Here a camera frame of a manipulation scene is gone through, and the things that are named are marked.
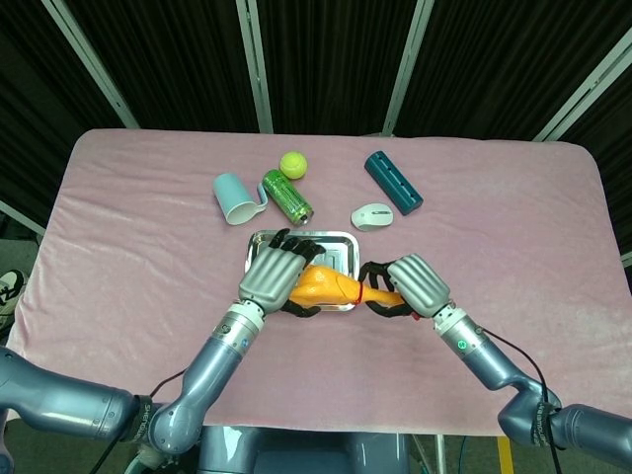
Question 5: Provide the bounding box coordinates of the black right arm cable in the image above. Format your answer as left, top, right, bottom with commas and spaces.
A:
474, 326, 564, 474

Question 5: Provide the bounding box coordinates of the white round base part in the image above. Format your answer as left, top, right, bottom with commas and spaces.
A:
126, 446, 167, 474

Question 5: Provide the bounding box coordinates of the blue-grey robot torso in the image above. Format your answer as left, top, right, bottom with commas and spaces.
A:
197, 427, 411, 474

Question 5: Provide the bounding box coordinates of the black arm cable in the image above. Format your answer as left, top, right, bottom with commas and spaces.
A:
91, 369, 190, 474
474, 326, 564, 474

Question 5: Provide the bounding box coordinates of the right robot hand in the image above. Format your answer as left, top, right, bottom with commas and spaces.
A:
358, 253, 453, 322

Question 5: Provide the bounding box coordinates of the yellow tennis ball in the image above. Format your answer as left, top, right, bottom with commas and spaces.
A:
279, 150, 309, 180

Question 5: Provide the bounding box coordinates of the black curtain backdrop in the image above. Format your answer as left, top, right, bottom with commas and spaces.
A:
0, 0, 632, 287

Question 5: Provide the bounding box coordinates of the light blue plastic mug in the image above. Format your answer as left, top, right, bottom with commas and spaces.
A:
212, 171, 272, 227

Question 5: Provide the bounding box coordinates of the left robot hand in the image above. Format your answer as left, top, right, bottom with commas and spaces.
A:
238, 228, 326, 317

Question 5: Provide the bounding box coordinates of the yellow rubber chicken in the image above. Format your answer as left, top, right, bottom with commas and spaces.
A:
288, 265, 421, 321

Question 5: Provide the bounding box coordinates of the pink table cloth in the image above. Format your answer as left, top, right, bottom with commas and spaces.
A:
5, 127, 632, 438

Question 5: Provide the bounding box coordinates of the metal tray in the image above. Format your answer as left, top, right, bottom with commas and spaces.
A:
244, 229, 360, 313

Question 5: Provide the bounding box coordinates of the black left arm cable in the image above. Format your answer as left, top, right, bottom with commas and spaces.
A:
91, 369, 190, 474

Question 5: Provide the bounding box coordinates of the teal cylindrical holder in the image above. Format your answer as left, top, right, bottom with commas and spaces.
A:
363, 150, 425, 216

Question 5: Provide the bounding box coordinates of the white computer mouse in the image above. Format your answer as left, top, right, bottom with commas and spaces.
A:
351, 202, 395, 232

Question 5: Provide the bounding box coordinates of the green drink can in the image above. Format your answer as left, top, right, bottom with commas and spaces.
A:
261, 169, 315, 226

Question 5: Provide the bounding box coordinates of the white and black sneaker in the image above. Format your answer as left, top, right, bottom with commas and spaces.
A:
0, 269, 28, 328

